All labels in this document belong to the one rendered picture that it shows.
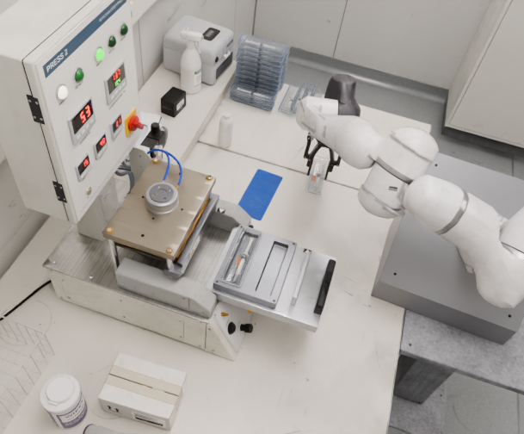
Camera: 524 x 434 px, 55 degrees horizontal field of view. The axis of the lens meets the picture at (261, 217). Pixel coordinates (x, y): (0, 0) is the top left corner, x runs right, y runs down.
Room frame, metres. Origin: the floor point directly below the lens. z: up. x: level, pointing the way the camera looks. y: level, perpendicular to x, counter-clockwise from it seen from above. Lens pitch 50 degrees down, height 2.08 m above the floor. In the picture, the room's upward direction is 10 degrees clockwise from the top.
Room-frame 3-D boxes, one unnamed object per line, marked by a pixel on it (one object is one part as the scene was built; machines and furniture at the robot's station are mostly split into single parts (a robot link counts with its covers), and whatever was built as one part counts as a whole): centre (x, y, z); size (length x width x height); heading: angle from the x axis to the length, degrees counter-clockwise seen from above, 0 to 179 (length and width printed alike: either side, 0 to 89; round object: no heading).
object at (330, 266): (0.72, -0.19, 0.99); 0.15 x 0.02 x 0.04; 170
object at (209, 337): (0.81, 0.24, 0.84); 0.53 x 0.37 x 0.17; 80
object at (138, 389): (0.45, 0.21, 0.80); 0.19 x 0.13 x 0.09; 80
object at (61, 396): (0.38, 0.38, 0.83); 0.09 x 0.09 x 0.15
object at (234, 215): (0.92, 0.15, 0.97); 0.26 x 0.05 x 0.07; 80
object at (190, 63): (1.68, 0.37, 0.92); 0.09 x 0.08 x 0.25; 87
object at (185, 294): (0.65, 0.20, 0.97); 0.25 x 0.05 x 0.07; 80
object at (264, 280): (0.75, -0.01, 0.98); 0.20 x 0.17 x 0.03; 170
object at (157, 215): (0.82, 0.27, 1.08); 0.31 x 0.24 x 0.13; 170
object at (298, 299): (0.74, -0.05, 0.97); 0.30 x 0.22 x 0.08; 80
